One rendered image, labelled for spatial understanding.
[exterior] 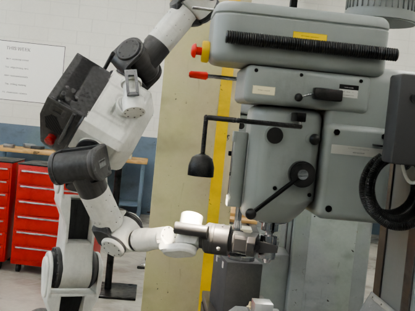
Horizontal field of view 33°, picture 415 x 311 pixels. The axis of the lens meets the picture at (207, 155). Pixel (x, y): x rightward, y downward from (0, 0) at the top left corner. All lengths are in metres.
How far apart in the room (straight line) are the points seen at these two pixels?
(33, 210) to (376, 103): 5.01
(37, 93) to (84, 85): 8.95
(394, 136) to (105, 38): 9.53
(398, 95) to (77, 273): 1.29
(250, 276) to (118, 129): 0.65
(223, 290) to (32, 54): 9.06
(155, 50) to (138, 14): 8.78
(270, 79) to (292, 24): 0.15
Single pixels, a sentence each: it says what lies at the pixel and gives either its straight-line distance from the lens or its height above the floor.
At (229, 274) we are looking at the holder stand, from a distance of 2.33.
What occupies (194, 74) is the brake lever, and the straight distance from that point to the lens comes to 2.06.
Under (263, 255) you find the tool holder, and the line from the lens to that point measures 2.01.
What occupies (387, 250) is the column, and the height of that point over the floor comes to 1.24.
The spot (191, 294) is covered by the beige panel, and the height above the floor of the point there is 0.64.
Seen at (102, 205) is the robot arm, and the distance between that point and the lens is 2.11.
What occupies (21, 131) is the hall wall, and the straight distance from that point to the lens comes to 11.14.
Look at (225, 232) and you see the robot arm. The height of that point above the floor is 1.26.
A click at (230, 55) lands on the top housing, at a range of 1.86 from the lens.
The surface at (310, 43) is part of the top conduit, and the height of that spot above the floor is 1.79.
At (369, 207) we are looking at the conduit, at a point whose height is 1.40.
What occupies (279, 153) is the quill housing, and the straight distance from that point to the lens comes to 1.90.
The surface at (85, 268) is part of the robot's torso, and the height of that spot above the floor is 1.03.
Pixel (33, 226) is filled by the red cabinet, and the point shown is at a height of 0.45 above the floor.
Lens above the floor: 1.58
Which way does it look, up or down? 3 degrees down
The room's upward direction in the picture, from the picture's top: 6 degrees clockwise
